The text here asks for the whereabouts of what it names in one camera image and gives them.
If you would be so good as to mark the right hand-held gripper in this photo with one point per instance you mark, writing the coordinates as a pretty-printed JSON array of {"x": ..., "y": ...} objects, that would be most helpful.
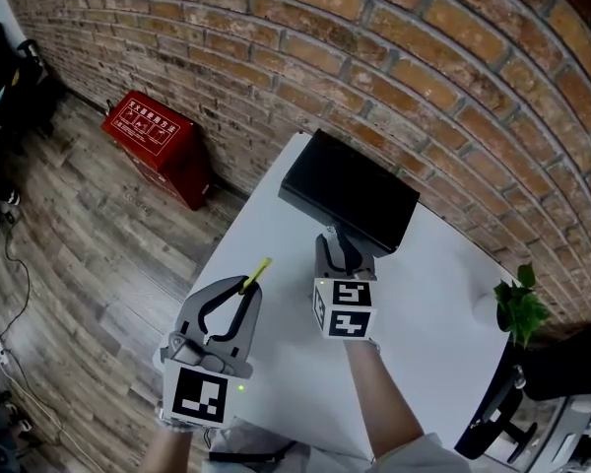
[{"x": 346, "y": 308}]

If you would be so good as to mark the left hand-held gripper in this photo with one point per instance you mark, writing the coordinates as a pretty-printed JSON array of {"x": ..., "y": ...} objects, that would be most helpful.
[{"x": 199, "y": 394}]

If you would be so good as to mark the small yellow-green item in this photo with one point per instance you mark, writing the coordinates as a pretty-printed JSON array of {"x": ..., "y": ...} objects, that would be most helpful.
[{"x": 256, "y": 275}]

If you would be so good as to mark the black box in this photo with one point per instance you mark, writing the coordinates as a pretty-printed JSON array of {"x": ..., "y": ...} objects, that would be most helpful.
[{"x": 347, "y": 192}]

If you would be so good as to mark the person's left forearm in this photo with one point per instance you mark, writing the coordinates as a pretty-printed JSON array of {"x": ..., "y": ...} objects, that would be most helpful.
[{"x": 165, "y": 451}]

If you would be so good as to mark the person's right forearm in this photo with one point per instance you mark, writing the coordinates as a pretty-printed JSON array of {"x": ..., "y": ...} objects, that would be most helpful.
[{"x": 381, "y": 392}]

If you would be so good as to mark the person's white shirt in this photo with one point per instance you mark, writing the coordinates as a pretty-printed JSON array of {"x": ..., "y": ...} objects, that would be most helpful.
[{"x": 295, "y": 453}]

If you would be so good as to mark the red fire extinguisher cabinet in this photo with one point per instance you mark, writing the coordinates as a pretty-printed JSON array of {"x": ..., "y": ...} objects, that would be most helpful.
[{"x": 157, "y": 148}]

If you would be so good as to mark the green potted plant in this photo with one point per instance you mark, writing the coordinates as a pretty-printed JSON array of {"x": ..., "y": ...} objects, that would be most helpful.
[{"x": 519, "y": 308}]

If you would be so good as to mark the white power strip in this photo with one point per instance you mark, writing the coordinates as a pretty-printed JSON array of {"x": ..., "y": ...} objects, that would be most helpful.
[{"x": 0, "y": 348}]

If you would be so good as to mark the black office chair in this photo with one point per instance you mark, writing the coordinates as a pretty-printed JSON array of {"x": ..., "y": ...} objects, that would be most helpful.
[{"x": 556, "y": 372}]

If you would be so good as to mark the black stroller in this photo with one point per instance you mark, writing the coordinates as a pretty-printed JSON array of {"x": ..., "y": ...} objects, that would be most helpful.
[{"x": 10, "y": 82}]

